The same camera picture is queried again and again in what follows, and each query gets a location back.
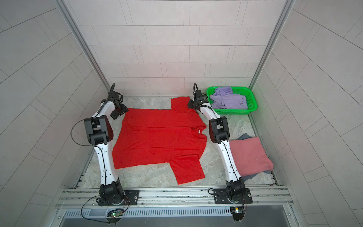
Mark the red t-shirt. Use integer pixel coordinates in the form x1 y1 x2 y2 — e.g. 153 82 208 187
112 97 207 184

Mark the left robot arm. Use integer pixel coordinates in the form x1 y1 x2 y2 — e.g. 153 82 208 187
83 83 128 206

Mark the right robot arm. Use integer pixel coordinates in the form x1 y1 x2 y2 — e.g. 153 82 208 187
188 83 246 203

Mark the purple t-shirt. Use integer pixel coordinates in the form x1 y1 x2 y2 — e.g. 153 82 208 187
209 87 248 110

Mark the green plastic basket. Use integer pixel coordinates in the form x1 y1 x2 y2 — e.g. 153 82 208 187
206 87 258 114

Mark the pink folded t-shirt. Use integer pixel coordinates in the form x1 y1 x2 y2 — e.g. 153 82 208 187
229 137 275 178

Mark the left circuit board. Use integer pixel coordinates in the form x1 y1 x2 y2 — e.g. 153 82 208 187
107 209 124 218

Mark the circuit board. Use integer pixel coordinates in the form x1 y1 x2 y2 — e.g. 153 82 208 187
230 207 245 221
107 209 124 218

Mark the ventilation grille strip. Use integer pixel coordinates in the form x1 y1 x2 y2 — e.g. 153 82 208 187
64 207 231 219

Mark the right circuit board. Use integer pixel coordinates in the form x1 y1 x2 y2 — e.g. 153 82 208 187
230 207 245 221

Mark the left black cable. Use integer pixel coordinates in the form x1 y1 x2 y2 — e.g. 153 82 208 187
70 119 125 223

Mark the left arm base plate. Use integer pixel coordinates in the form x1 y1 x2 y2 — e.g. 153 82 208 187
96 189 140 206

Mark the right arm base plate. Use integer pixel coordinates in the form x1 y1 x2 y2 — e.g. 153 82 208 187
213 188 253 204

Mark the left corner metal post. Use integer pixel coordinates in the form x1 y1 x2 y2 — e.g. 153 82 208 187
54 0 114 91

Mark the corner metal post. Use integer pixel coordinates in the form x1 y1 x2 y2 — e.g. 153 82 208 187
54 0 114 91
249 0 295 90

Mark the aluminium mounting rail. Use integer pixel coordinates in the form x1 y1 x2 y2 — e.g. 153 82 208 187
55 185 293 209

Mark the right corner metal post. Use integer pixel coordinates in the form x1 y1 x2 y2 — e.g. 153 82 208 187
249 0 295 90

